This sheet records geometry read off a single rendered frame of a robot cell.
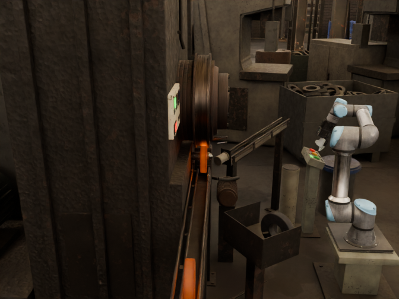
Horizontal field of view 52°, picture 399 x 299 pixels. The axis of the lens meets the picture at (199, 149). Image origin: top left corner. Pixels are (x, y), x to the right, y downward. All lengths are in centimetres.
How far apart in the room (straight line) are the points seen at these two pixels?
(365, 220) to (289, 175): 67
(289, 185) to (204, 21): 247
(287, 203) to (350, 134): 86
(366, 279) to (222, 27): 312
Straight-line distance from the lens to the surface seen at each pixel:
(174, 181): 171
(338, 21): 1088
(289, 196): 291
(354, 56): 581
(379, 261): 245
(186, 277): 133
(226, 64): 475
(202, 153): 208
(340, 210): 239
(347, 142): 228
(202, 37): 479
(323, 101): 420
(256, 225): 194
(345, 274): 253
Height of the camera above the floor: 156
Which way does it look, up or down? 19 degrees down
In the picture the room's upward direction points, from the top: straight up
